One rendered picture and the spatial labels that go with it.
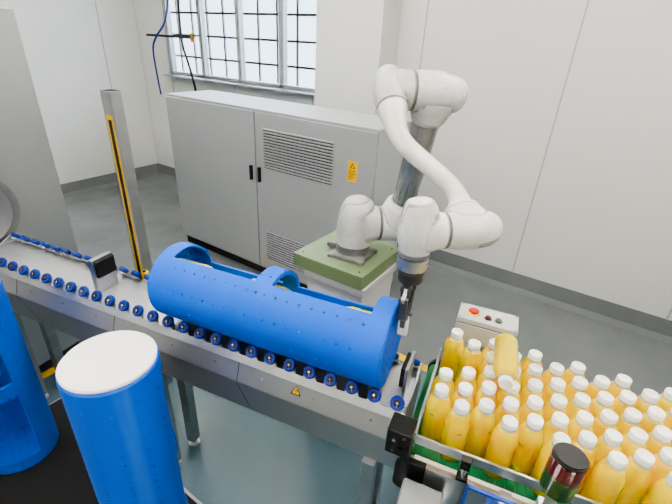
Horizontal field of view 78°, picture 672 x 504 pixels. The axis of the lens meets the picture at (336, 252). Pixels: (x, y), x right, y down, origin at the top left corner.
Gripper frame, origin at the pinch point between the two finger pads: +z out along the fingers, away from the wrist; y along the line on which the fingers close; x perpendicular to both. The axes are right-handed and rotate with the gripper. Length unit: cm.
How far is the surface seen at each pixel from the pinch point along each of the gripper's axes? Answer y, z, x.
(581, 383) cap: 6, 7, -52
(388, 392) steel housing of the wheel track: -5.8, 23.3, 0.4
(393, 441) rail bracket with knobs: -26.8, 18.6, -6.9
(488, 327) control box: 22.0, 7.3, -25.1
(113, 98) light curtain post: 29, -51, 142
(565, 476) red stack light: -41, -7, -42
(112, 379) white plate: -47, 12, 72
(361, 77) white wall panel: 258, -50, 114
